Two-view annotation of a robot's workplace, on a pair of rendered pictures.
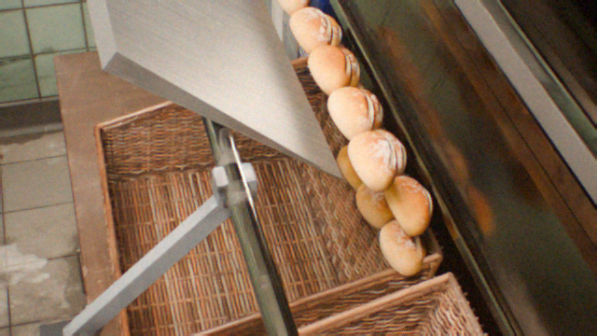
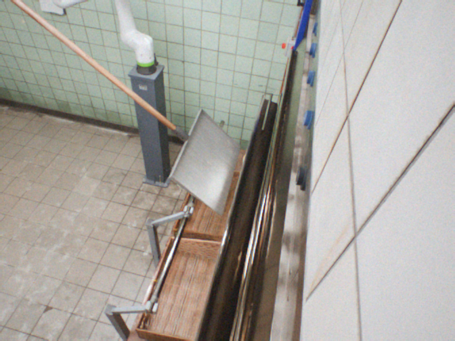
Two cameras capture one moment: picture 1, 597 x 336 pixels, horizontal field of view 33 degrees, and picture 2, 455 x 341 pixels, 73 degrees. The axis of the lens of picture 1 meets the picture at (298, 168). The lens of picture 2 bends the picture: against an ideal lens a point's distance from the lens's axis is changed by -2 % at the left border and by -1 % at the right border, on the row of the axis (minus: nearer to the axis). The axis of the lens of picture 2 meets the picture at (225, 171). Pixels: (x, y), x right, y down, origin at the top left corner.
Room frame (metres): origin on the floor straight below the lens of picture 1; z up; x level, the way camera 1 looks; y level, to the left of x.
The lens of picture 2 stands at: (0.09, -0.43, 2.44)
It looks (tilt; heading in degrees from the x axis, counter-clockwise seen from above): 48 degrees down; 24
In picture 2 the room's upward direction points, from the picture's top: 7 degrees clockwise
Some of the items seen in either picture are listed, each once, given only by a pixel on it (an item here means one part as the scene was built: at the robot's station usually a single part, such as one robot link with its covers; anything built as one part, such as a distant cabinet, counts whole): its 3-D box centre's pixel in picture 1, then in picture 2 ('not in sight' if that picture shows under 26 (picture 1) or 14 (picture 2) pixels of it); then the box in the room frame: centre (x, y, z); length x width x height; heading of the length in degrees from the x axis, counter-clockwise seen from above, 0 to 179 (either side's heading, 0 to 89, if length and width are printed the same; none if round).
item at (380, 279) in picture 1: (248, 214); (220, 206); (1.21, 0.08, 0.72); 0.56 x 0.49 x 0.28; 15
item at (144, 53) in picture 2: not in sight; (143, 49); (1.67, 1.03, 1.36); 0.16 x 0.13 x 0.19; 75
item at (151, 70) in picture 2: not in sight; (149, 62); (1.72, 1.03, 1.23); 0.26 x 0.15 x 0.06; 17
